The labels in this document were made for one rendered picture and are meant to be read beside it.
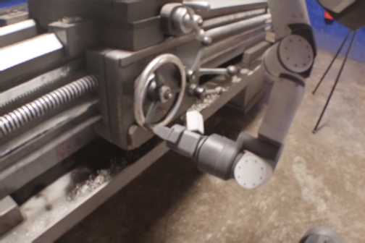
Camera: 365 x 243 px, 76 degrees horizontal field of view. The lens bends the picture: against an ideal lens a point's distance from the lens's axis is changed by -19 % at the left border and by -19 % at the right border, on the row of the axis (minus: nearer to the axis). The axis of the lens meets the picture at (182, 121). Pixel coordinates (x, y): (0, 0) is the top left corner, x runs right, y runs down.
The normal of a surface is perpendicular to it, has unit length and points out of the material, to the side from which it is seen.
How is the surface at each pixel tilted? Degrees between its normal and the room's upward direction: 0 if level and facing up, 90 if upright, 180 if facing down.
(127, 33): 90
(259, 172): 54
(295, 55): 60
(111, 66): 90
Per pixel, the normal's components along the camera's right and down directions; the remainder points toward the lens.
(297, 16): 0.02, 0.04
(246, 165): -0.43, -0.15
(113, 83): -0.56, 0.42
